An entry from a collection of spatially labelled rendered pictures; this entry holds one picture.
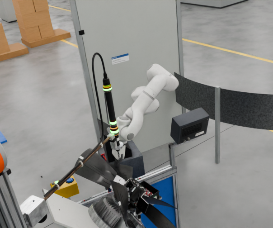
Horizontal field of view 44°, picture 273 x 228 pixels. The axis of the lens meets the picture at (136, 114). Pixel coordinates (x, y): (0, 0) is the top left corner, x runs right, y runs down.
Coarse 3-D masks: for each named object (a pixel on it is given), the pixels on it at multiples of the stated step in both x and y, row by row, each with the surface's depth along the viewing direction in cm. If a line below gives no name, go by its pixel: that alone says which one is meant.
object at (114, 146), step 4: (108, 136) 177; (112, 136) 176; (108, 140) 179; (112, 140) 177; (112, 144) 181; (116, 144) 181; (120, 144) 184; (112, 148) 183; (116, 148) 182; (120, 148) 182
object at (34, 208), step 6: (30, 198) 136; (36, 198) 136; (24, 204) 133; (30, 204) 133; (36, 204) 133; (42, 204) 134; (24, 210) 130; (30, 210) 130; (36, 210) 132; (42, 210) 135; (24, 216) 128; (30, 216) 129; (36, 216) 132; (42, 216) 135; (30, 222) 130; (36, 222) 133
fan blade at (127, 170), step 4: (112, 164) 220; (120, 164) 223; (116, 168) 215; (120, 168) 215; (124, 168) 216; (128, 168) 218; (132, 168) 220; (120, 172) 210; (124, 172) 210; (128, 172) 211; (120, 176) 206; (124, 176) 205; (128, 176) 205
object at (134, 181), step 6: (132, 180) 192; (126, 186) 186; (132, 186) 184; (138, 186) 186; (132, 192) 184; (138, 192) 184; (144, 192) 187; (132, 198) 184; (138, 198) 186; (132, 204) 188; (132, 210) 186
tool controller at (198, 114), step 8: (192, 112) 249; (200, 112) 249; (176, 120) 243; (184, 120) 243; (192, 120) 243; (200, 120) 245; (208, 120) 250; (176, 128) 244; (184, 128) 242; (192, 128) 246; (200, 128) 251; (176, 136) 248; (184, 136) 247; (192, 136) 252
